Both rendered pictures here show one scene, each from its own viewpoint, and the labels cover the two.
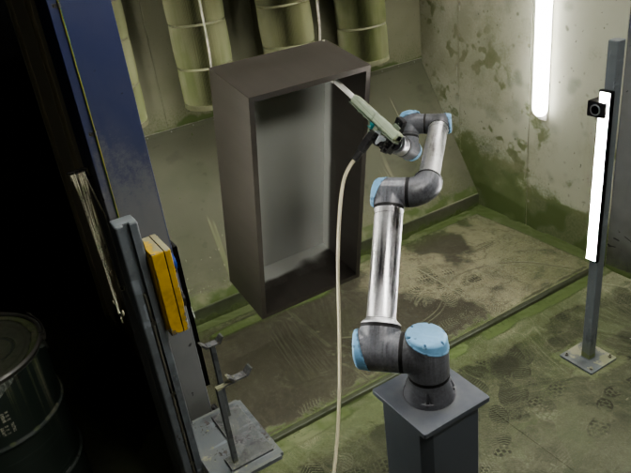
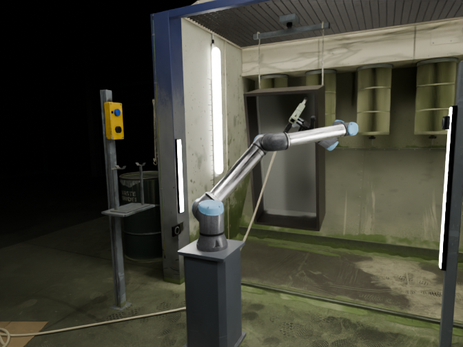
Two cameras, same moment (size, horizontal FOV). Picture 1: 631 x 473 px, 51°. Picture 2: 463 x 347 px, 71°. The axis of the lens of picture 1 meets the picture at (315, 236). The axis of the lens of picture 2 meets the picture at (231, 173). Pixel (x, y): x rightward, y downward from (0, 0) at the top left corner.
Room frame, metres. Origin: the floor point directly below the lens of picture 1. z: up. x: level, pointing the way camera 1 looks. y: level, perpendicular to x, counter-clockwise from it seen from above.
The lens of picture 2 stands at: (0.88, -1.95, 1.34)
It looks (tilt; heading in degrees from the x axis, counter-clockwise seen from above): 8 degrees down; 54
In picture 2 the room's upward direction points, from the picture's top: 1 degrees counter-clockwise
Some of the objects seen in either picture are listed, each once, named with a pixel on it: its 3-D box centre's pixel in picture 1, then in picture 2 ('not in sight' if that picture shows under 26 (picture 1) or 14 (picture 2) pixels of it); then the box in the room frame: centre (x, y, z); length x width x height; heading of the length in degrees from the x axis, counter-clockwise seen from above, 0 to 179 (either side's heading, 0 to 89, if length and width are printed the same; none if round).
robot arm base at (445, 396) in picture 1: (429, 382); (211, 238); (1.90, -0.34, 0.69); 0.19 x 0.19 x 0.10
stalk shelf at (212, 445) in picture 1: (230, 441); (129, 208); (1.63, 0.36, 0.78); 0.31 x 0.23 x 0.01; 29
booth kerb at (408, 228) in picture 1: (329, 263); (356, 245); (3.86, -0.06, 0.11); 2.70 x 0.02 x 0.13; 119
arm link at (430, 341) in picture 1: (424, 352); (211, 215); (1.90, -0.33, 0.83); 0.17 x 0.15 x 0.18; 72
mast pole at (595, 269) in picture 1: (600, 218); (453, 228); (2.72, -1.33, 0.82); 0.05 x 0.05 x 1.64; 29
